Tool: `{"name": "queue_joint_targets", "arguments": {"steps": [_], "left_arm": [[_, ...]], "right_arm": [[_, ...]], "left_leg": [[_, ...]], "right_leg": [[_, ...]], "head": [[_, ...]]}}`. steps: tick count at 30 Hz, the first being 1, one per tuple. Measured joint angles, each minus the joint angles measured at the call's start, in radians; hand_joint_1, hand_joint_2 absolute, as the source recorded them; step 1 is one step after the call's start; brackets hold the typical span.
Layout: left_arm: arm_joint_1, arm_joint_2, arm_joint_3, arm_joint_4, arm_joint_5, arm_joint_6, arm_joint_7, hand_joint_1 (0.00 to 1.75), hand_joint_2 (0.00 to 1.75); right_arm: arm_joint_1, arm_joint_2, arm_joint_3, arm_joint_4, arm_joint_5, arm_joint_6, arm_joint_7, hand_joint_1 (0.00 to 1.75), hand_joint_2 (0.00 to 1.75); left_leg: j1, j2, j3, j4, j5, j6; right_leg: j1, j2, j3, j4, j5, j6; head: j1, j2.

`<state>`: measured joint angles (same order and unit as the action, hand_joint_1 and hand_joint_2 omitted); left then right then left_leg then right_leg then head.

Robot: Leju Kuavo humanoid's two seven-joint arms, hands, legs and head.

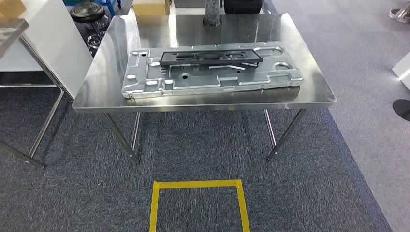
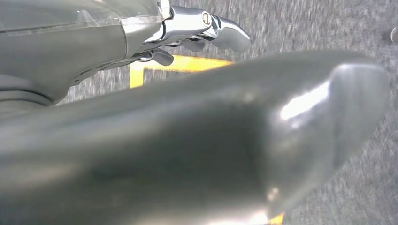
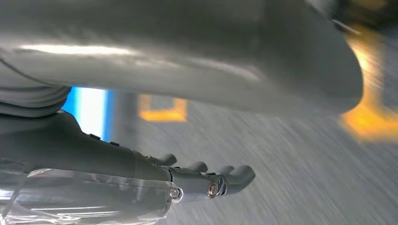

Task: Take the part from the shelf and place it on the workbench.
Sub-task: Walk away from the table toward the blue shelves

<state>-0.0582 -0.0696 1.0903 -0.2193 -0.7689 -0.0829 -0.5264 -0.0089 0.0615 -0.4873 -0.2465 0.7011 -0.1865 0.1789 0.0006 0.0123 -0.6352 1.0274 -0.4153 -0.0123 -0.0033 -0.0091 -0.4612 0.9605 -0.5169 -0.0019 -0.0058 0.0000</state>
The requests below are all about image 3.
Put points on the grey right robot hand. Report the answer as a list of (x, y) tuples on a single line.
[(186, 46)]

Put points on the yellow floor tape square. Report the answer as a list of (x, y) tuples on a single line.
[(164, 115), (370, 118)]

